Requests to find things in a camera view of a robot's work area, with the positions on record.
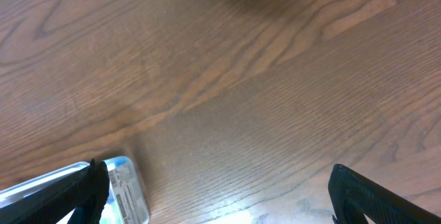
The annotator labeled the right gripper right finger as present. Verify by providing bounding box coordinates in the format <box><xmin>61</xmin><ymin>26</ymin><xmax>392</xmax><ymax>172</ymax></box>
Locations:
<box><xmin>328</xmin><ymin>164</ymin><xmax>440</xmax><ymax>224</ymax></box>

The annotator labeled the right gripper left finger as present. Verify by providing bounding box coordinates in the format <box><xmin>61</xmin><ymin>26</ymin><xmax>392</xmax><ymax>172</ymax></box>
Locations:
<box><xmin>1</xmin><ymin>160</ymin><xmax>110</xmax><ymax>224</ymax></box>

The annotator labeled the blue medicine box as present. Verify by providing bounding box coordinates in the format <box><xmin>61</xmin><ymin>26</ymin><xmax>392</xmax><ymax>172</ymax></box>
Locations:
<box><xmin>99</xmin><ymin>156</ymin><xmax>150</xmax><ymax>224</ymax></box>

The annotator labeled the clear plastic container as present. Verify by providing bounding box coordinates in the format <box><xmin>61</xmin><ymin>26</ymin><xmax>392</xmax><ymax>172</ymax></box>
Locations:
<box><xmin>0</xmin><ymin>155</ymin><xmax>151</xmax><ymax>224</ymax></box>

